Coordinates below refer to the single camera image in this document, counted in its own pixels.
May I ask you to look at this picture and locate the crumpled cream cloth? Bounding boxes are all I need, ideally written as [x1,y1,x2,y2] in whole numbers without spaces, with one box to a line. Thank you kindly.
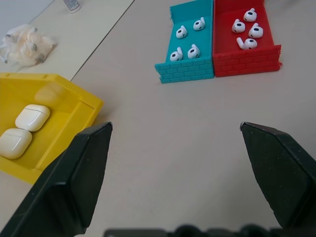
[0,24,58,66]

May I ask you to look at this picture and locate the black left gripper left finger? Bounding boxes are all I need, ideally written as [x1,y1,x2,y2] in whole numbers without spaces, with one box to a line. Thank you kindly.
[0,121,114,237]

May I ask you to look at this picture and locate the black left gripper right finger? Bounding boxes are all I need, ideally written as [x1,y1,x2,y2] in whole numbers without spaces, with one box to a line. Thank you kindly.
[239,121,316,229]

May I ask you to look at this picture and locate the teal brick-pattern tray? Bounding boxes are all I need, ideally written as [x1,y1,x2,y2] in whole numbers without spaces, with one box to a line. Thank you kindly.
[154,0,215,84]

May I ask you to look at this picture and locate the red brick-pattern tray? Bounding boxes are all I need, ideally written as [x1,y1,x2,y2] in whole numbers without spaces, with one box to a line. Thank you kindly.
[211,0,283,78]

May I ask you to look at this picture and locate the white earbud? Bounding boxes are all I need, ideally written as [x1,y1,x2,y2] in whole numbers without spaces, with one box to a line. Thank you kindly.
[169,47,184,62]
[193,16,205,31]
[236,37,258,50]
[175,25,188,40]
[243,7,257,22]
[248,23,264,39]
[187,43,201,60]
[231,18,246,34]

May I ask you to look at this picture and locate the yellow tray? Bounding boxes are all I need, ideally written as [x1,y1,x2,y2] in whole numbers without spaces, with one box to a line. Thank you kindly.
[0,72,104,185]

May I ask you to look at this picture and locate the clear spray bottle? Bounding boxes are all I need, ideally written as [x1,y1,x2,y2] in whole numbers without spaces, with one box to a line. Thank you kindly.
[63,0,82,14]

